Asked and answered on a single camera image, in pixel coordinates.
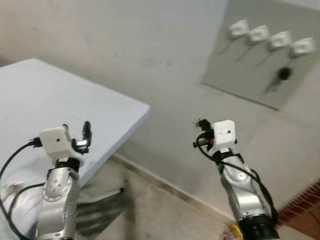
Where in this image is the white table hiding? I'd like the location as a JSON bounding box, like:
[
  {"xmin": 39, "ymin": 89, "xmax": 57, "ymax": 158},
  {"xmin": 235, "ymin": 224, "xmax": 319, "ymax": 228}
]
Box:
[{"xmin": 0, "ymin": 58, "xmax": 151, "ymax": 240}]

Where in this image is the black-headed key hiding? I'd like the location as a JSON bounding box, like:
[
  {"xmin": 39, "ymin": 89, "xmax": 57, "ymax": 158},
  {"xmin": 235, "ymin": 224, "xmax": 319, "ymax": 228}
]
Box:
[{"xmin": 264, "ymin": 66, "xmax": 295, "ymax": 94}]

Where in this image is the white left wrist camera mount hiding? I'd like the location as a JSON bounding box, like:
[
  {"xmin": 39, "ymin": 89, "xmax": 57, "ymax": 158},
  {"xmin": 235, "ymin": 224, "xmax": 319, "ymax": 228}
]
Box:
[{"xmin": 39, "ymin": 125, "xmax": 85, "ymax": 164}]

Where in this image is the grey wall board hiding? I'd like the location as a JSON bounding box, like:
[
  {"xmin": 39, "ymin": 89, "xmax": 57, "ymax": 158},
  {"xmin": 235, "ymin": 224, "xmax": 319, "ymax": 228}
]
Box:
[{"xmin": 201, "ymin": 0, "xmax": 320, "ymax": 111}]

